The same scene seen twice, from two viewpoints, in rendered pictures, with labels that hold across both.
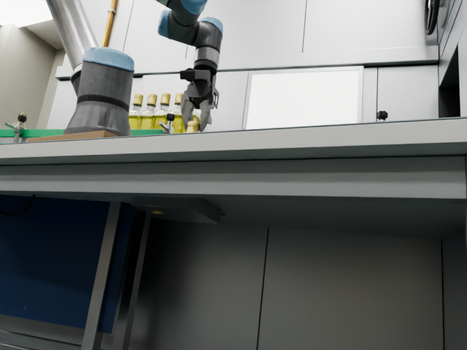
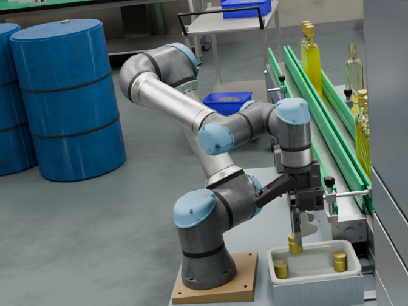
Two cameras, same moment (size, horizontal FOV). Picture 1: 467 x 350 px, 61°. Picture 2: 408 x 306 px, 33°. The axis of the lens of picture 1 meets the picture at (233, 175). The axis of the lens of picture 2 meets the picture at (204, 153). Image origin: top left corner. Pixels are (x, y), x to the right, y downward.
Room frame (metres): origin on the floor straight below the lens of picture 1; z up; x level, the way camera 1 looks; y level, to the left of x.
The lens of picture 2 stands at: (0.43, -1.30, 1.76)
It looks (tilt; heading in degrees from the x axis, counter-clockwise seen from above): 21 degrees down; 74
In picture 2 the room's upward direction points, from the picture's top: 8 degrees counter-clockwise
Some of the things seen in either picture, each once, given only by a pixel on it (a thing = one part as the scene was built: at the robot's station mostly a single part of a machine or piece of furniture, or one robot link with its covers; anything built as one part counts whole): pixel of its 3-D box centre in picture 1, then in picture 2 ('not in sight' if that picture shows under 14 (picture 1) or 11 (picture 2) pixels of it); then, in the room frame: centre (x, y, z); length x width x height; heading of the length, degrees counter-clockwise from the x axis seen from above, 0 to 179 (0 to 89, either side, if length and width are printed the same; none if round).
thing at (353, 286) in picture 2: not in sight; (324, 275); (1.11, 0.13, 0.79); 0.27 x 0.17 x 0.08; 162
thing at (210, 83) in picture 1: (203, 86); (302, 185); (1.07, 0.12, 1.06); 0.09 x 0.08 x 0.12; 162
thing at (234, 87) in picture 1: (240, 112); not in sight; (1.42, 0.00, 1.15); 0.90 x 0.03 x 0.34; 72
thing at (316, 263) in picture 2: not in sight; (313, 274); (1.09, 0.14, 0.80); 0.22 x 0.17 x 0.09; 162
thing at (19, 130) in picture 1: (13, 130); not in sight; (1.35, 0.80, 0.94); 0.07 x 0.04 x 0.13; 162
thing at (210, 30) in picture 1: (208, 37); (292, 123); (1.06, 0.12, 1.22); 0.09 x 0.08 x 0.11; 111
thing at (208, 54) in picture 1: (205, 61); (296, 154); (1.06, 0.12, 1.14); 0.08 x 0.08 x 0.05
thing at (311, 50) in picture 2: not in sight; (312, 59); (1.71, 1.34, 1.02); 0.06 x 0.06 x 0.28; 72
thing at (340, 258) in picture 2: not in sight; (340, 261); (1.18, 0.17, 0.79); 0.04 x 0.04 x 0.04
